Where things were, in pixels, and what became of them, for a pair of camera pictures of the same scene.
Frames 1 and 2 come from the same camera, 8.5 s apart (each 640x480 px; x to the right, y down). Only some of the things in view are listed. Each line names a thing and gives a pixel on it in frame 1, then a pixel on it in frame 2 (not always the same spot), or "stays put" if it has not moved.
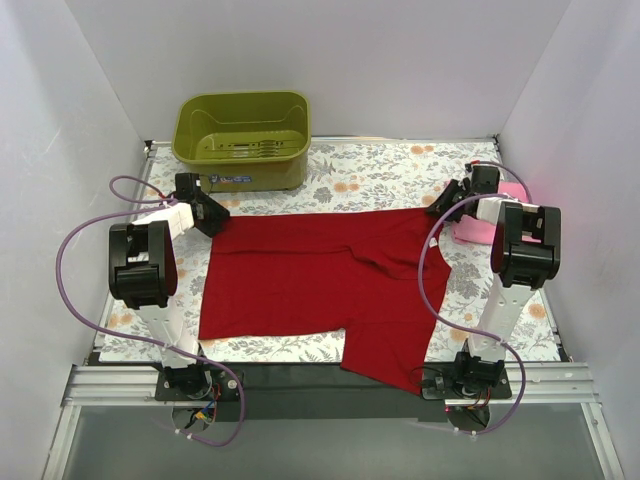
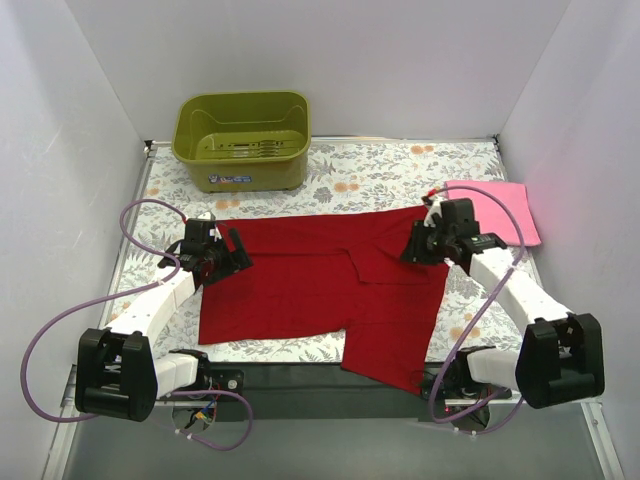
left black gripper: x=209 y=215 → x=228 y=259
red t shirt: x=377 y=275 stays put
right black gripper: x=451 y=196 → x=420 y=245
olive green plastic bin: x=244 y=141 stays put
